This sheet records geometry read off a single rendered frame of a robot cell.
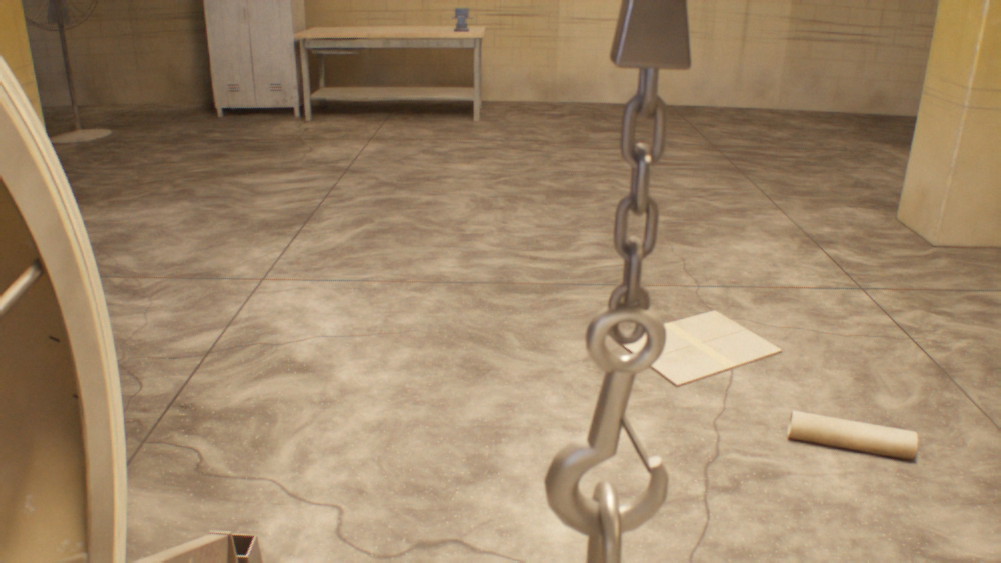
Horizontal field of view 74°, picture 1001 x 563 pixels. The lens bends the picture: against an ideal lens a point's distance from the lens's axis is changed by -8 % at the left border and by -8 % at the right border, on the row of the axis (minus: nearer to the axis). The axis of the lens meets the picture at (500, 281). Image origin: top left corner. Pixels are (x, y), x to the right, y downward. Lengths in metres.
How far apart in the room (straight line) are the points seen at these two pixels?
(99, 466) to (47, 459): 0.15
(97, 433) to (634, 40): 1.30
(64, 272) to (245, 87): 6.68
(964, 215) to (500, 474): 3.47
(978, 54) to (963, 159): 0.60
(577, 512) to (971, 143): 4.51
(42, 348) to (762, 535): 1.88
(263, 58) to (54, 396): 6.52
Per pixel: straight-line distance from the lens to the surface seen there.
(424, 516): 2.21
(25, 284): 1.30
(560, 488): 0.40
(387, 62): 8.49
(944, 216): 4.88
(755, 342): 3.23
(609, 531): 0.40
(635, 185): 0.33
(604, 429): 0.38
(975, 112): 4.78
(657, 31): 0.30
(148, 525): 2.36
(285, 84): 7.81
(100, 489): 1.50
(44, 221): 1.31
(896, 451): 2.70
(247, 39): 7.87
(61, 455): 1.59
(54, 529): 1.63
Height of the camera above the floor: 1.49
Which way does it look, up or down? 24 degrees down
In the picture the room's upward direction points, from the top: 1 degrees clockwise
